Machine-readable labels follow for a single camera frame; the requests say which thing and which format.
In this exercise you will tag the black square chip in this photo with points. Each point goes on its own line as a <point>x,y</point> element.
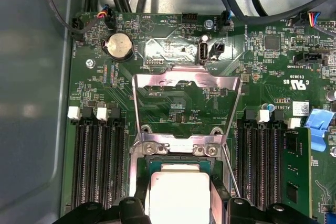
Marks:
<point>271,43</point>

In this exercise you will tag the CPU socket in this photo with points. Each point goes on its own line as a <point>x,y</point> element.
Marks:
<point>134,166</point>

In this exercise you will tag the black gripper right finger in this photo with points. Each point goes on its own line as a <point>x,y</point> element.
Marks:
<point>241,213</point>

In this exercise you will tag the green RAM stick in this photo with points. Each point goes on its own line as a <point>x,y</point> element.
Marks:
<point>296,171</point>

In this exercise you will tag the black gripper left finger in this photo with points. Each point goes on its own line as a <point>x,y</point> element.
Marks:
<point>131,213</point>

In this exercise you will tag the blue expansion slot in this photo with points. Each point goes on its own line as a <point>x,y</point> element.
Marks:
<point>331,216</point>

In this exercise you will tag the internal USB port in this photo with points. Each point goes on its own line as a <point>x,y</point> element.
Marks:
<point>202,51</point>

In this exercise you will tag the silver coin battery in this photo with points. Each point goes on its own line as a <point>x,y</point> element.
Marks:
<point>119,45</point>

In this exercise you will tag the silver board screw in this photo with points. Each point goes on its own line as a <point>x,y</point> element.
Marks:
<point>90,63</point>
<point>208,23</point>

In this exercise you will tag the silver CPU green rim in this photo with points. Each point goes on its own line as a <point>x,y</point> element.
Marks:
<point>178,195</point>

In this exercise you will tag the green motherboard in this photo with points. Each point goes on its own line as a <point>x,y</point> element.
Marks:
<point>262,77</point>

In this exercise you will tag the white barcode sticker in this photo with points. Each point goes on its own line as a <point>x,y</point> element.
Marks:
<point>300,108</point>

